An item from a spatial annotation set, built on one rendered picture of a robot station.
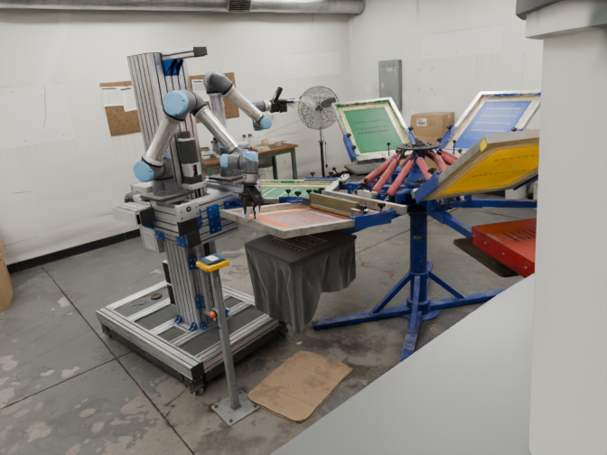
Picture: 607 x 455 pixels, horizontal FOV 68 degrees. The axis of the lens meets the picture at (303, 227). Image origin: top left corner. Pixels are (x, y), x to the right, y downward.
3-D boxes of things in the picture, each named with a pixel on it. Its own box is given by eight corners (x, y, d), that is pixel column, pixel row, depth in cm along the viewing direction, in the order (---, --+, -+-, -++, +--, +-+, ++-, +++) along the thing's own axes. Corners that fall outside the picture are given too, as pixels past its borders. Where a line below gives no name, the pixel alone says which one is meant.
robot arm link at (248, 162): (245, 151, 232) (260, 152, 230) (244, 171, 234) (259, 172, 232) (238, 152, 224) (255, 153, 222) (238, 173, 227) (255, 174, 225)
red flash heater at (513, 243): (674, 287, 164) (680, 257, 160) (561, 307, 158) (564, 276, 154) (556, 234, 221) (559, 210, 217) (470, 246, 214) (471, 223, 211)
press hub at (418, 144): (424, 329, 329) (425, 145, 285) (383, 311, 358) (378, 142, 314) (454, 310, 352) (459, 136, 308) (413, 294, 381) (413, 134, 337)
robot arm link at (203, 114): (182, 97, 245) (242, 167, 250) (172, 99, 235) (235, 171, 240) (196, 83, 240) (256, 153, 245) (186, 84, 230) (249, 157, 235)
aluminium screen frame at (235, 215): (283, 238, 211) (283, 231, 211) (219, 216, 255) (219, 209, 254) (390, 220, 261) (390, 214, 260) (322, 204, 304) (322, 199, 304)
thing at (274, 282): (298, 336, 241) (291, 263, 227) (251, 308, 274) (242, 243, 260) (303, 334, 243) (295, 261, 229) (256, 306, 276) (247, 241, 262)
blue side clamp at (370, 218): (355, 229, 241) (356, 217, 240) (349, 227, 245) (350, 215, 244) (391, 223, 260) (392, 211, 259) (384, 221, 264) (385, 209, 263)
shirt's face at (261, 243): (291, 263, 228) (291, 262, 228) (244, 243, 260) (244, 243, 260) (356, 236, 256) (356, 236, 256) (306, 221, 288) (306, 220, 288)
